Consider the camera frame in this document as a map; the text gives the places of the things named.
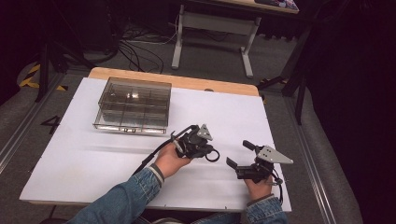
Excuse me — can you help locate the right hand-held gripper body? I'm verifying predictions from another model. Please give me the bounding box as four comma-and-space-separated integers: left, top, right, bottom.
234, 144, 294, 185

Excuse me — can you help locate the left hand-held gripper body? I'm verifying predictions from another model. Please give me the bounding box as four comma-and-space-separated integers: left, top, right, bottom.
175, 123, 220, 163

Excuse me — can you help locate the smoky transparent drawer organizer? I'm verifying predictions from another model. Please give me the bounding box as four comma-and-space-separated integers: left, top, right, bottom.
92, 77, 173, 135

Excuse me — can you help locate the person's right hand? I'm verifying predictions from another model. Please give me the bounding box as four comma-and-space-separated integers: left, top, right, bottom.
244, 177, 275, 202

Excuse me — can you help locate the person's left hand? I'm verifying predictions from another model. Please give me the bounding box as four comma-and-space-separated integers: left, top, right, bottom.
153, 142, 192, 179

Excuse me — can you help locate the black metal stand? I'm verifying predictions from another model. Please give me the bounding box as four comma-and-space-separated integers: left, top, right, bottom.
258, 24, 316, 126

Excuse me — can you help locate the white table cover sheet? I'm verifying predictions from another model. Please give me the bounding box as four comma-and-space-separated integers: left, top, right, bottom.
19, 77, 293, 213

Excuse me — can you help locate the wooden desk top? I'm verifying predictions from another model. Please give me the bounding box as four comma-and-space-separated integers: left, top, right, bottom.
214, 0, 300, 15

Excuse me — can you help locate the black tripod stand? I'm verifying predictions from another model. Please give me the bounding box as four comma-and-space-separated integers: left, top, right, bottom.
34, 0, 94, 104

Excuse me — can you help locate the yellow black floor tape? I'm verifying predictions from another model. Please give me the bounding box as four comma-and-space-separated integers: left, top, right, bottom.
19, 63, 69, 92

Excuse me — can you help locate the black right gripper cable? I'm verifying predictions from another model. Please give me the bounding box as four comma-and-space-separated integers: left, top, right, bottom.
270, 173, 285, 205

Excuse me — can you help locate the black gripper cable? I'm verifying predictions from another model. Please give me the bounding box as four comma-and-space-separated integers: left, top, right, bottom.
270, 173, 285, 205
132, 124, 199, 176

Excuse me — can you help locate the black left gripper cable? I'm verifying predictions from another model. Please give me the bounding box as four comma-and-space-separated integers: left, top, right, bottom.
132, 124, 199, 176

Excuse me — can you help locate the aluminium floor rail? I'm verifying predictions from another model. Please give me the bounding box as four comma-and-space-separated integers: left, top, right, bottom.
284, 92, 338, 224
0, 73, 64, 174

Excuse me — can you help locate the bundle of floor cables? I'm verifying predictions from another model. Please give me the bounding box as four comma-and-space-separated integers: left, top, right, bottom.
118, 21, 179, 75

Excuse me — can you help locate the white metal desk frame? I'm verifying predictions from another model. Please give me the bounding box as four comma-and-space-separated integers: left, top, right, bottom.
171, 4, 262, 78

